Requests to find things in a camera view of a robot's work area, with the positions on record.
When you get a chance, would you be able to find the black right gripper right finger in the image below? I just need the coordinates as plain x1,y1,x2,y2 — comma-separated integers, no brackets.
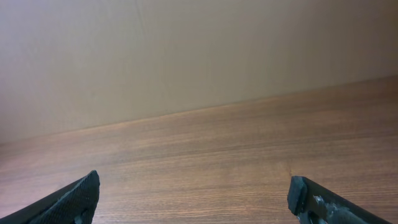
287,176,391,224

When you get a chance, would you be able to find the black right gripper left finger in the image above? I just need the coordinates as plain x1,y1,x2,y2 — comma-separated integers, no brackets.
1,170,100,224

